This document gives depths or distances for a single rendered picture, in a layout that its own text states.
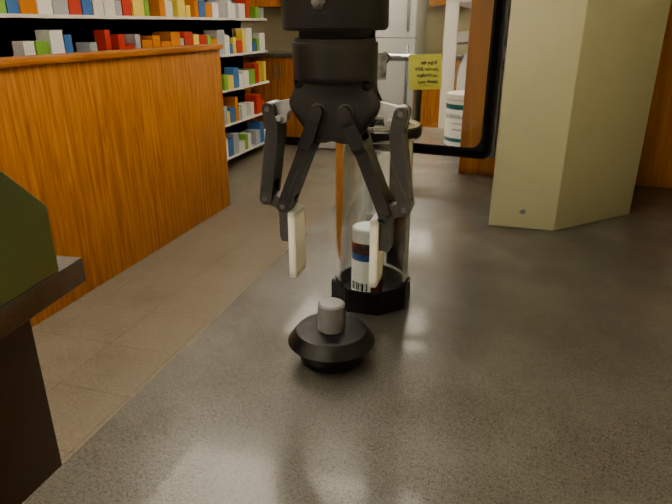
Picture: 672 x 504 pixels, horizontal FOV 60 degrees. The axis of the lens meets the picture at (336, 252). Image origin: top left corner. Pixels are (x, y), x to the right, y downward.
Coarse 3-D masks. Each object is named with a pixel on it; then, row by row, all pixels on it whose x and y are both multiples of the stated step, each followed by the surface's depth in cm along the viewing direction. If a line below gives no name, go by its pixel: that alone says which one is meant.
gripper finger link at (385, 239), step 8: (392, 208) 54; (392, 216) 54; (400, 216) 54; (384, 224) 54; (392, 224) 55; (384, 232) 55; (392, 232) 55; (384, 240) 55; (392, 240) 56; (384, 248) 55
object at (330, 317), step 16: (320, 304) 59; (336, 304) 59; (304, 320) 62; (320, 320) 59; (336, 320) 59; (352, 320) 62; (304, 336) 59; (320, 336) 59; (336, 336) 59; (352, 336) 59; (368, 336) 60; (304, 352) 58; (320, 352) 57; (336, 352) 57; (352, 352) 58; (320, 368) 59; (336, 368) 58; (352, 368) 60
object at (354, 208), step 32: (384, 128) 71; (416, 128) 64; (352, 160) 65; (384, 160) 64; (352, 192) 66; (352, 224) 68; (352, 256) 69; (384, 256) 69; (352, 288) 71; (384, 288) 70
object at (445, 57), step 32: (416, 0) 124; (448, 0) 121; (480, 0) 119; (384, 32) 129; (416, 32) 126; (448, 32) 123; (480, 32) 121; (416, 64) 128; (448, 64) 126; (480, 64) 123; (384, 96) 134; (416, 96) 131; (448, 96) 128; (480, 96) 125; (448, 128) 130; (480, 128) 127
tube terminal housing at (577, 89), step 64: (512, 0) 89; (576, 0) 87; (640, 0) 91; (512, 64) 92; (576, 64) 90; (640, 64) 96; (512, 128) 96; (576, 128) 94; (640, 128) 102; (512, 192) 99; (576, 192) 99
